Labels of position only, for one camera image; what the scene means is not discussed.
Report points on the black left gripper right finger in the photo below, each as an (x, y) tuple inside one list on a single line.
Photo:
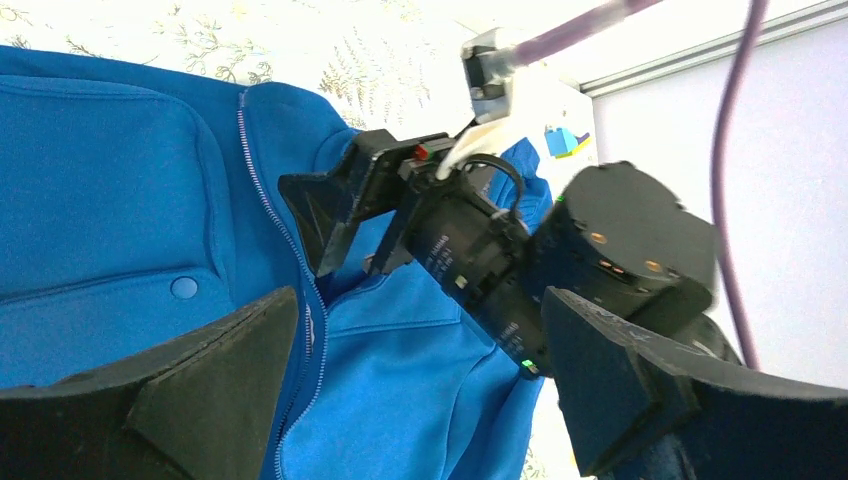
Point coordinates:
[(640, 406)]

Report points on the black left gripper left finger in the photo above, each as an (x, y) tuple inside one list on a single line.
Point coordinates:
[(200, 406)]

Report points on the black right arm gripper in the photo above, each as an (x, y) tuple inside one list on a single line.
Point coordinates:
[(471, 247)]

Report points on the blue zip jacket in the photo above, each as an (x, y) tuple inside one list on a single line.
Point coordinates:
[(140, 204)]

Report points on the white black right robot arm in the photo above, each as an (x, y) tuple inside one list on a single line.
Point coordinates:
[(604, 297)]

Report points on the floral patterned table mat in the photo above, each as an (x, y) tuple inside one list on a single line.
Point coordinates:
[(379, 64)]

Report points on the blue yellow toy block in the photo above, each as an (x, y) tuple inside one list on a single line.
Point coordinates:
[(562, 143)]

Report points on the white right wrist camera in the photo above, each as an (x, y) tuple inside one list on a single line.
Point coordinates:
[(488, 67)]

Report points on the aluminium frame corner post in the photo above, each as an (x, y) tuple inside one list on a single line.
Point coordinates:
[(819, 14)]

